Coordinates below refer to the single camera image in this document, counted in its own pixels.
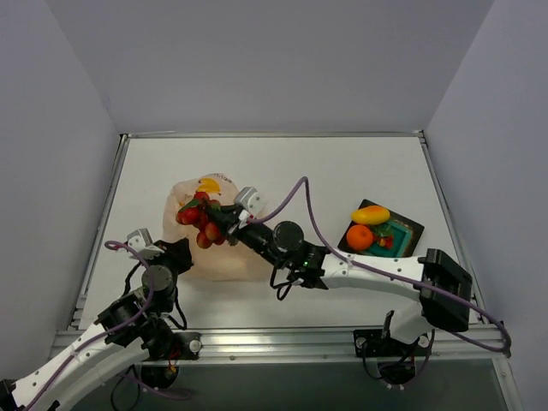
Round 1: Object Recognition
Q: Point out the red fake grape bunch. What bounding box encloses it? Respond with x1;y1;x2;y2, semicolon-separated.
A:
176;192;225;249

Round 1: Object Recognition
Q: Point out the translucent banana print plastic bag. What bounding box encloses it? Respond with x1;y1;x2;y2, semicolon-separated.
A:
162;173;271;283

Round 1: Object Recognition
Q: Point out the orange fake fruit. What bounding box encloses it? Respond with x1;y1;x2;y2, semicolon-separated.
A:
346;224;374;252

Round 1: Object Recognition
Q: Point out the yellow fake mango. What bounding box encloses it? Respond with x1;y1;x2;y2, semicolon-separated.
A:
351;205;390;225

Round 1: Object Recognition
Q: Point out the red fake strawberry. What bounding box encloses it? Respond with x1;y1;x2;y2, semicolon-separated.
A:
370;223;394;249

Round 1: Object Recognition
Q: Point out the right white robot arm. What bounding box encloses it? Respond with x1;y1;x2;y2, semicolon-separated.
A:
205;205;472;354

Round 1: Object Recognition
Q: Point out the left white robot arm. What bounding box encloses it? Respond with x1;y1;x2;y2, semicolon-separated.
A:
1;236;193;410

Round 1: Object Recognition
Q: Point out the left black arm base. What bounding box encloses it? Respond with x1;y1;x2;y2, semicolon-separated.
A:
139;331;202;390

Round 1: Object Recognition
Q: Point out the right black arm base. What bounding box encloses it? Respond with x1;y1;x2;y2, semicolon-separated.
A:
353;329;436;391

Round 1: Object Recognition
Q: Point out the black teal square tray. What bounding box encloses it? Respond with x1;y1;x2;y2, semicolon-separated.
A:
337;200;425;258

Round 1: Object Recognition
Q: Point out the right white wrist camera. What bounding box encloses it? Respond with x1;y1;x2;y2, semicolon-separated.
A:
234;187;267;217

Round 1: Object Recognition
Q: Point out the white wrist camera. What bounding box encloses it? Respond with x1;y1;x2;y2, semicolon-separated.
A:
126;228;162;260
234;187;267;217

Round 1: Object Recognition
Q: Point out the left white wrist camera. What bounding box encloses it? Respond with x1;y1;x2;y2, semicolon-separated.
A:
126;228;162;260

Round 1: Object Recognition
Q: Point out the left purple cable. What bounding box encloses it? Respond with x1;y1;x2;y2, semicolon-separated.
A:
16;240;194;408

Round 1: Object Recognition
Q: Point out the purple cable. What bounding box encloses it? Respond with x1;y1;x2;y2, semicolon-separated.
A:
252;176;511;352
16;240;194;408

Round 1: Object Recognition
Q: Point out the aluminium front rail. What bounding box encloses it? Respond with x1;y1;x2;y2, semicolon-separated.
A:
47;325;505;366

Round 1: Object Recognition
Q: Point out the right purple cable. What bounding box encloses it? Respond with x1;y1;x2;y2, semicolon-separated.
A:
252;176;511;352

